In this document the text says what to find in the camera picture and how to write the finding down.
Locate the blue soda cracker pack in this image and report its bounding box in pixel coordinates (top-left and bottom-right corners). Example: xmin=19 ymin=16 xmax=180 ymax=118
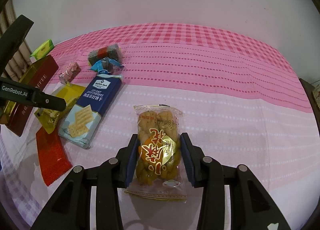
xmin=58 ymin=73 xmax=123 ymax=149

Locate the fried dough twist snack bag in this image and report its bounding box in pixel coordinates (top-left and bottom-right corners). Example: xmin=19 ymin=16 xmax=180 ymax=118
xmin=125 ymin=104 xmax=187 ymax=202

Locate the dark sesame bar pack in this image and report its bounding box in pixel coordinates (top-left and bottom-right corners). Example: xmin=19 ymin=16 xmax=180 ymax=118
xmin=88 ymin=44 xmax=123 ymax=66

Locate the dark red toffee box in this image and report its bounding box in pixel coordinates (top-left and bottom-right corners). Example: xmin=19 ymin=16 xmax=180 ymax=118
xmin=1 ymin=55 xmax=58 ymax=137

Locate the yellow snack packet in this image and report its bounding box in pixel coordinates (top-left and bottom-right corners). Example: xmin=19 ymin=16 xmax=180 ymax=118
xmin=34 ymin=82 xmax=85 ymax=134

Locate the red foil snack packet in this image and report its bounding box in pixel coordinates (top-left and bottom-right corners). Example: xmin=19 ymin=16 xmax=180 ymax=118
xmin=36 ymin=127 xmax=72 ymax=186

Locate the green small snack box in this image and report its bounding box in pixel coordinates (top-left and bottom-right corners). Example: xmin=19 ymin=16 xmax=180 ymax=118
xmin=30 ymin=39 xmax=54 ymax=63

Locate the pink patterned small box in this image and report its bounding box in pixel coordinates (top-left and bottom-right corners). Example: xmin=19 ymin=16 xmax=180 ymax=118
xmin=59 ymin=62 xmax=81 ymax=84

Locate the blue wrapped candy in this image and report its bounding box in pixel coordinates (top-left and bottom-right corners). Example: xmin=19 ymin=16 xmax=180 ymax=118
xmin=90 ymin=57 xmax=123 ymax=74

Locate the pink checkered tablecloth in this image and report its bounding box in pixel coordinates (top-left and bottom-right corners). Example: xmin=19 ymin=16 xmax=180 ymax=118
xmin=0 ymin=22 xmax=320 ymax=230

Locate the dark wooden side shelf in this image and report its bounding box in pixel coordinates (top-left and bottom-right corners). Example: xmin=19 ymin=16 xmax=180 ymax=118
xmin=299 ymin=78 xmax=320 ymax=130

